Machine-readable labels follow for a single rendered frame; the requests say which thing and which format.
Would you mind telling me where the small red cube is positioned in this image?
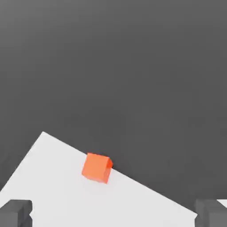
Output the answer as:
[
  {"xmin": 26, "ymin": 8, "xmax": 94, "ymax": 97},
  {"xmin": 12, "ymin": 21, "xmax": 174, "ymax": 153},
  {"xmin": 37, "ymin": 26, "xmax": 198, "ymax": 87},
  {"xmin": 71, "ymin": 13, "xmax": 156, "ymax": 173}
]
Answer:
[{"xmin": 81, "ymin": 152, "xmax": 114, "ymax": 184}]

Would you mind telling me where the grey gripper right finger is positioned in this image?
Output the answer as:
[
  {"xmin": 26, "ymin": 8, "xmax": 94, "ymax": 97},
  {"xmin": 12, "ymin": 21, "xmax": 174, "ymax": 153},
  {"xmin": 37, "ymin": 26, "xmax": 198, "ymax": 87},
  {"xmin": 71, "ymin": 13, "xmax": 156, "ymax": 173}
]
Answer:
[{"xmin": 194, "ymin": 199, "xmax": 227, "ymax": 227}]

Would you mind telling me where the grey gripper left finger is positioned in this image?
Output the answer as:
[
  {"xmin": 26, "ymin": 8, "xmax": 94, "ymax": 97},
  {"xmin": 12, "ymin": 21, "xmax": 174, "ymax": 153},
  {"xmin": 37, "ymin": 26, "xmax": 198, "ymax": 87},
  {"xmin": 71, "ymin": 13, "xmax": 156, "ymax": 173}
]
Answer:
[{"xmin": 0, "ymin": 199, "xmax": 33, "ymax": 227}]

